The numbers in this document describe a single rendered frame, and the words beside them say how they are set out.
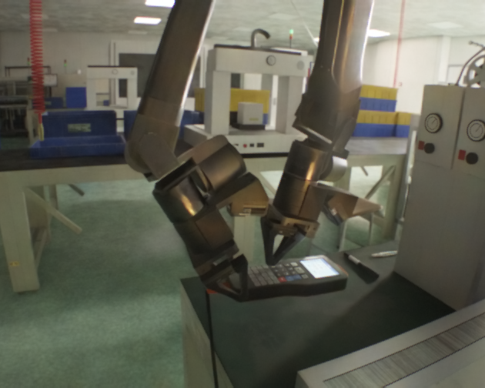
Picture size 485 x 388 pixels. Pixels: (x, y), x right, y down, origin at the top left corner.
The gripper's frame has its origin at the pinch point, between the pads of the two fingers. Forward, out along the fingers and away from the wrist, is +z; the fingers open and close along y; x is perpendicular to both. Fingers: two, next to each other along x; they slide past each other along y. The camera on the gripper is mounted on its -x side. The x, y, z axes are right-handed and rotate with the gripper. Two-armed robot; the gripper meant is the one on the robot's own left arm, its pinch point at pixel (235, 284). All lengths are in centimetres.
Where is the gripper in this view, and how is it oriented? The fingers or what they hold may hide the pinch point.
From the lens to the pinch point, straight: 56.1
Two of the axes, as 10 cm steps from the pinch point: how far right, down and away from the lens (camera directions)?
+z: 4.4, 8.1, 4.0
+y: -2.9, -2.9, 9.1
